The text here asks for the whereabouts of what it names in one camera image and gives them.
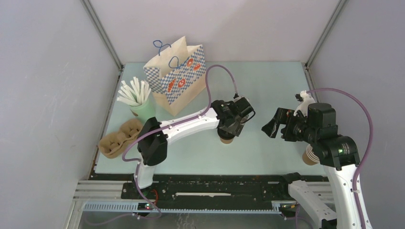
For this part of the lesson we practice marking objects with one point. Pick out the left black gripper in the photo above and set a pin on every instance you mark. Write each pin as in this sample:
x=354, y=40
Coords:
x=236, y=129

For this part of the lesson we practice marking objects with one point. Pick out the checkered paper takeout bag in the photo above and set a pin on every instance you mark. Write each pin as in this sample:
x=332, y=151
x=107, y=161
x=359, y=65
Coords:
x=176, y=74

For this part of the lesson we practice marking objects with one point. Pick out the stack of paper cups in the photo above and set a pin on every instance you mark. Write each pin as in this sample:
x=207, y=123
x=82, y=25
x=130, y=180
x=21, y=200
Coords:
x=309, y=157

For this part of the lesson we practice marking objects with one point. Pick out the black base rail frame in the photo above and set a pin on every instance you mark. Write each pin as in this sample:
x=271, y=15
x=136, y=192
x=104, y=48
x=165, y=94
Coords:
x=262, y=194

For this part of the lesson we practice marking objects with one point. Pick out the brown cardboard cup carrier stack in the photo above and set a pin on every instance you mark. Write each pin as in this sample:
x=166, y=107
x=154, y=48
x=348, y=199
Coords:
x=114, y=144

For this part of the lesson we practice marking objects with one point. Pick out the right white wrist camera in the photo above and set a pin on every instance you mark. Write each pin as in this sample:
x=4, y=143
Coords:
x=305, y=100

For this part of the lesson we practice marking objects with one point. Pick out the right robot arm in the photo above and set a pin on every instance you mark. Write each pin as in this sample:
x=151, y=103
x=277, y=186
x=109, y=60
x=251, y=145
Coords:
x=340, y=159

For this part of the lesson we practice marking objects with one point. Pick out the single brown paper cup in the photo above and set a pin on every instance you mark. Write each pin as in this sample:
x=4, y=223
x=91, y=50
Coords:
x=225, y=137

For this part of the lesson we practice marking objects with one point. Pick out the green straw holder cup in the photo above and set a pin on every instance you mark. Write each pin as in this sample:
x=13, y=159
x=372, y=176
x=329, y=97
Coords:
x=144, y=112

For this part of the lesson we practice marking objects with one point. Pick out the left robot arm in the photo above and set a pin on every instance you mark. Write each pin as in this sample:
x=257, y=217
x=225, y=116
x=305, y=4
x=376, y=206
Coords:
x=155, y=137

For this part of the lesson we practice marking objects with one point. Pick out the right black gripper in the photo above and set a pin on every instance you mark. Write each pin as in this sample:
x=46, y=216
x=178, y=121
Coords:
x=283, y=116

